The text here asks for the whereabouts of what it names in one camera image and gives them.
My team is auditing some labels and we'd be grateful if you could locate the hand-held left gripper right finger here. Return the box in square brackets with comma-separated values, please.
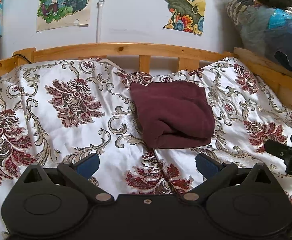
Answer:
[180, 153, 278, 204]

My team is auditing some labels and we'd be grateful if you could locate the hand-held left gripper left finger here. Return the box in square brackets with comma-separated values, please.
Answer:
[18, 152, 114, 203]

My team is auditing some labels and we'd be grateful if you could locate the maroon knit garment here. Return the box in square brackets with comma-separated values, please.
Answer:
[130, 80, 216, 149]

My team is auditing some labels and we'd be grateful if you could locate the floral satin bedspread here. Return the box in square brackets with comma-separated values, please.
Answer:
[0, 57, 292, 240]

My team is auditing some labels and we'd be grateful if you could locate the plastic-wrapped bedding bundle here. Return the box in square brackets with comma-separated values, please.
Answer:
[227, 0, 292, 76]

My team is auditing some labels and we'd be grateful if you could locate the wooden bed frame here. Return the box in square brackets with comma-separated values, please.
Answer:
[0, 42, 292, 116]

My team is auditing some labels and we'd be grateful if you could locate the black cable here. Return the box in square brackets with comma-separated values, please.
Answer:
[12, 53, 34, 64]

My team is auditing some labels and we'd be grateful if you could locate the white wall pipe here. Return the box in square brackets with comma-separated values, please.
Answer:
[96, 0, 107, 44]

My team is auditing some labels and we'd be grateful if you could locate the colourful landscape wall poster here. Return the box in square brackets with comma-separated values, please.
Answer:
[161, 0, 207, 36]

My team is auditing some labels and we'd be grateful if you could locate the cartoon character wall poster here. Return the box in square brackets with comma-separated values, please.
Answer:
[36, 0, 90, 32]

